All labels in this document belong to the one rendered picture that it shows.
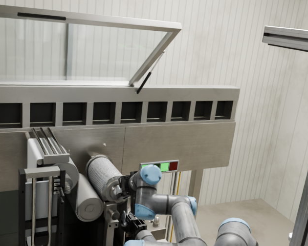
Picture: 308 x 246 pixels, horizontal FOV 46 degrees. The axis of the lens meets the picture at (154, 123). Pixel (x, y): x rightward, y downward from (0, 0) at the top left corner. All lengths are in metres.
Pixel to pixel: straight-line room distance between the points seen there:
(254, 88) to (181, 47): 1.02
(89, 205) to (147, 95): 0.66
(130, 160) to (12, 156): 0.61
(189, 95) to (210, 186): 2.29
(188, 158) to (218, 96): 0.41
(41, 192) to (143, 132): 0.75
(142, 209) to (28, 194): 0.43
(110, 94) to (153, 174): 0.65
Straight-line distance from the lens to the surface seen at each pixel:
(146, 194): 1.34
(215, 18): 3.71
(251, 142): 4.32
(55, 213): 1.52
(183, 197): 1.36
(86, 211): 1.68
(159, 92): 1.98
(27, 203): 1.48
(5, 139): 1.82
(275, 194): 4.59
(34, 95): 1.78
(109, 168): 1.75
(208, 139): 2.24
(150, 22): 1.48
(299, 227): 0.87
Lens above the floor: 2.03
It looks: 16 degrees down
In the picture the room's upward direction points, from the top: 6 degrees clockwise
